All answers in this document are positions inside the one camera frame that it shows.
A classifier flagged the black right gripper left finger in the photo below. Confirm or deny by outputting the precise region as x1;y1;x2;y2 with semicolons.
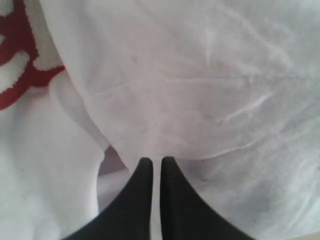
65;157;153;240

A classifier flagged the white t-shirt red print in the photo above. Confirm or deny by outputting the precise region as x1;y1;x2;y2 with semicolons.
0;0;320;240

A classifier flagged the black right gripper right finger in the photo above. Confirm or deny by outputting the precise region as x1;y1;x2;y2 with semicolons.
160;157;251;240

